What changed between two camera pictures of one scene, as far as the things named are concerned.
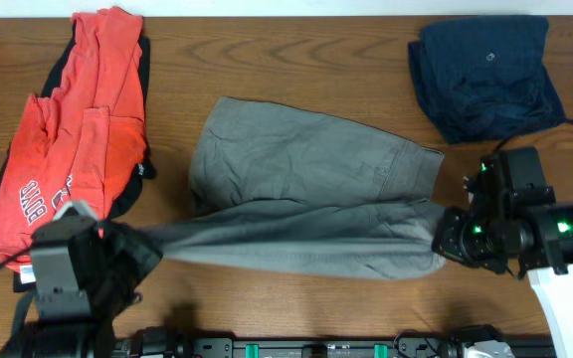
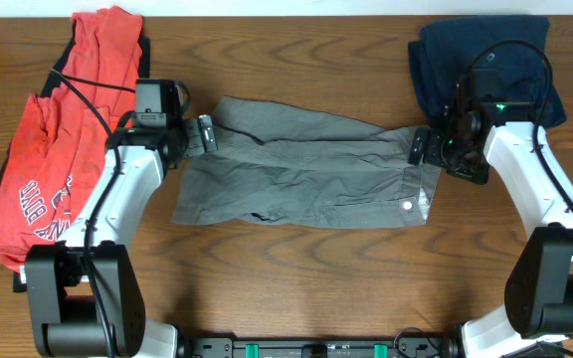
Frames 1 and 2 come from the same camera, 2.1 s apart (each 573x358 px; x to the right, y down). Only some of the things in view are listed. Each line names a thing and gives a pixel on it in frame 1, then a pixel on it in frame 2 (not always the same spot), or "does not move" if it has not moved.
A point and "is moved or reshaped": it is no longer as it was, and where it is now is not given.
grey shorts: [280, 190] is moved or reshaped
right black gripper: [449, 242] -> [433, 151]
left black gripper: [130, 256] -> [194, 137]
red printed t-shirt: [78, 143] does not move
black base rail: [332, 348] does not move
